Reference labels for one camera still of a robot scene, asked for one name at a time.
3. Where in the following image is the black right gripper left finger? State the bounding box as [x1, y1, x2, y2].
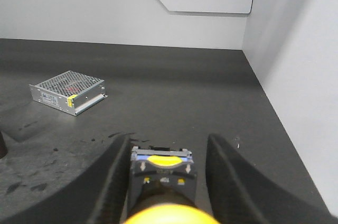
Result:
[1, 135, 131, 223]

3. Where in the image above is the yellow mushroom push button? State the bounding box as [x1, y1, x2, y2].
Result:
[125, 146, 217, 223]

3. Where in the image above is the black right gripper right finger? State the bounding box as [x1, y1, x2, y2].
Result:
[205, 134, 337, 223]

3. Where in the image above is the right perforated metal power supply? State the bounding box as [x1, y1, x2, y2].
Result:
[29, 70, 107, 116]

